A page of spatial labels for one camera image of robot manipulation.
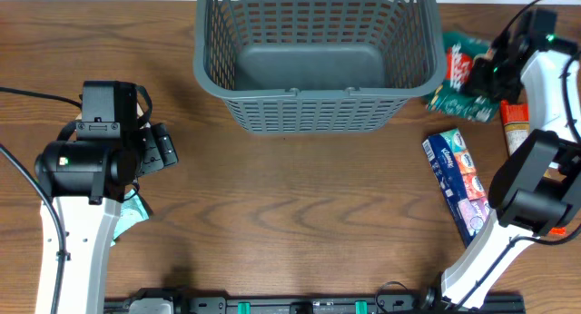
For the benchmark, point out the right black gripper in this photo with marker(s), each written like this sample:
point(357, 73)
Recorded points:
point(481, 78)

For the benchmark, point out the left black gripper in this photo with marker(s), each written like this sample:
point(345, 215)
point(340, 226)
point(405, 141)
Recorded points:
point(159, 146)

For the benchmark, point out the orange spaghetti packet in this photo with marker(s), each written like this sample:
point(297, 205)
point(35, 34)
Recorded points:
point(517, 128)

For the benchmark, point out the green Nescafe coffee bag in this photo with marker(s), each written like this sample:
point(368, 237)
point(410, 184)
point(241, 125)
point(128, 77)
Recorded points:
point(461, 52)

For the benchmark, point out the blue Kleenex tissue multipack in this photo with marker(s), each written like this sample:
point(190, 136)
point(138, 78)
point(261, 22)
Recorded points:
point(457, 177)

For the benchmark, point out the grey plastic basket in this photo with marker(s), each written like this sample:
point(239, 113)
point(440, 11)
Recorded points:
point(309, 66)

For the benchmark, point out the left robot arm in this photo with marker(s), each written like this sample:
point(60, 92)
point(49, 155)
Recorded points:
point(83, 175)

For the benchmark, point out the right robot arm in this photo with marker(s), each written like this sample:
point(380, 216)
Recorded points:
point(549, 79)

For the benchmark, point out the teal white sachet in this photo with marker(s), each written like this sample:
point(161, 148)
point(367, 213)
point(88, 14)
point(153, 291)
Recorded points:
point(132, 212)

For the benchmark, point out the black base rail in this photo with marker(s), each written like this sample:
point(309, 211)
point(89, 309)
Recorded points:
point(180, 302)

